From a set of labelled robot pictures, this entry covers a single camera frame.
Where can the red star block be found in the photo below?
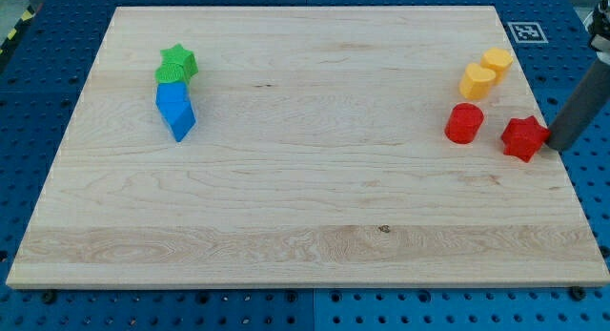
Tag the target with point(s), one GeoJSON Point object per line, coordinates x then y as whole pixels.
{"type": "Point", "coordinates": [523, 137]}

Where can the robot arm end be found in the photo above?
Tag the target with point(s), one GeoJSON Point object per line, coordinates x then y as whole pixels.
{"type": "Point", "coordinates": [597, 26]}

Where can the green star block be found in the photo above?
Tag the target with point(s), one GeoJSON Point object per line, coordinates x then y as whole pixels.
{"type": "Point", "coordinates": [182, 57]}

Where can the light wooden board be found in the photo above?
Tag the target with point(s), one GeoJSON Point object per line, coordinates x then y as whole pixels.
{"type": "Point", "coordinates": [317, 159]}

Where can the blue triangular block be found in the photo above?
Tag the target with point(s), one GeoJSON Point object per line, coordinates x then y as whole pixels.
{"type": "Point", "coordinates": [178, 117]}

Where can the blue cube block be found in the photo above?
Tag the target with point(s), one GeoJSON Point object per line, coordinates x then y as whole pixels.
{"type": "Point", "coordinates": [176, 92]}

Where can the green cylinder block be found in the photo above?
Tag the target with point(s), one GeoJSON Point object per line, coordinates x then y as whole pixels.
{"type": "Point", "coordinates": [171, 73]}

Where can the red cylinder block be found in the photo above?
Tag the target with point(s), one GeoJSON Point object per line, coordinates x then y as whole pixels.
{"type": "Point", "coordinates": [463, 123]}

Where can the yellow heart block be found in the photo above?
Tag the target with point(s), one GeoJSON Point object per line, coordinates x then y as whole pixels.
{"type": "Point", "coordinates": [476, 82]}

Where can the yellow hexagon block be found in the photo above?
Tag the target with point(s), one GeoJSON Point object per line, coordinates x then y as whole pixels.
{"type": "Point", "coordinates": [499, 61]}

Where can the white fiducial marker tag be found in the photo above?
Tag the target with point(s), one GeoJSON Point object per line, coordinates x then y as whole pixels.
{"type": "Point", "coordinates": [526, 32]}

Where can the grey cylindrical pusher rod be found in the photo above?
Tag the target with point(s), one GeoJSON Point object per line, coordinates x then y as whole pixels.
{"type": "Point", "coordinates": [581, 107]}

